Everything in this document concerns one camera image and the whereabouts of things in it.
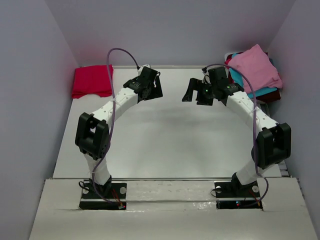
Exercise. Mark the magenta t shirt in pile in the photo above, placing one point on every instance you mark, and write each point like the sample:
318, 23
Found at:
229, 56

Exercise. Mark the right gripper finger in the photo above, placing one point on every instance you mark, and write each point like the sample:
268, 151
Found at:
192, 86
204, 100

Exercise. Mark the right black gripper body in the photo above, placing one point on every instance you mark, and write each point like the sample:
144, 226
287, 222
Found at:
207, 90

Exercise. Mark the dark maroon t shirt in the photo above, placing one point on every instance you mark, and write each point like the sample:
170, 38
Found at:
269, 97

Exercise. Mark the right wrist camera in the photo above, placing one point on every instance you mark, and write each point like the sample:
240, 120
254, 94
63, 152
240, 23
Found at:
206, 77

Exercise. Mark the pink t shirt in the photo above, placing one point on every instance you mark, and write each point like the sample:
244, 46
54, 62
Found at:
255, 65

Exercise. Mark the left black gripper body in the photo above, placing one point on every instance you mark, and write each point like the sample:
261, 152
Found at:
150, 87

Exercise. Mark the folded red t shirt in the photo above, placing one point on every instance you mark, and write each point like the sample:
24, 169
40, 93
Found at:
91, 80

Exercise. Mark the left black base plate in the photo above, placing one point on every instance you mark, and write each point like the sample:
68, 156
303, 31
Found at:
113, 200

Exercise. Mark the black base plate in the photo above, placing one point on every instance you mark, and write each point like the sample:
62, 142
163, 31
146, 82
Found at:
229, 197
113, 200

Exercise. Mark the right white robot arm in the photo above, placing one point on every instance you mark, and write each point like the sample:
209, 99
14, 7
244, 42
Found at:
271, 140

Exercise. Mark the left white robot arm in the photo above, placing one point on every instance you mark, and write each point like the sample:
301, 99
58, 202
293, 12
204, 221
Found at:
95, 130

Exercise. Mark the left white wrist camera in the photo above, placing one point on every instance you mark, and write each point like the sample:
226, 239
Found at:
139, 70

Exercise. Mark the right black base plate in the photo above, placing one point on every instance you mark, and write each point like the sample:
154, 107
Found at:
229, 197

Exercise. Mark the teal t shirt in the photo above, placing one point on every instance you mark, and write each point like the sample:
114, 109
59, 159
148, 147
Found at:
237, 78

